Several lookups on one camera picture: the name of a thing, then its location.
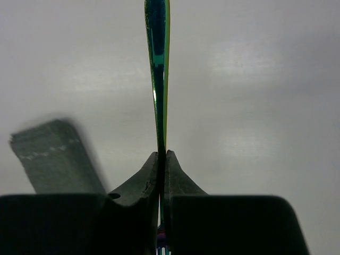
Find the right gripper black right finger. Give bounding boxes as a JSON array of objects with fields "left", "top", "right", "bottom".
[{"left": 161, "top": 150, "right": 210, "bottom": 254}]

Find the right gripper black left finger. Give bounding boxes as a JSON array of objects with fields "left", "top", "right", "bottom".
[{"left": 109, "top": 152, "right": 159, "bottom": 254}]

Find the dark grey cloth napkin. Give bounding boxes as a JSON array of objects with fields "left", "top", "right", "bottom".
[{"left": 10, "top": 120, "right": 106, "bottom": 194}]

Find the silver metal fork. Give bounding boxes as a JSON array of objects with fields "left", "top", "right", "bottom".
[{"left": 144, "top": 1, "right": 170, "bottom": 254}]

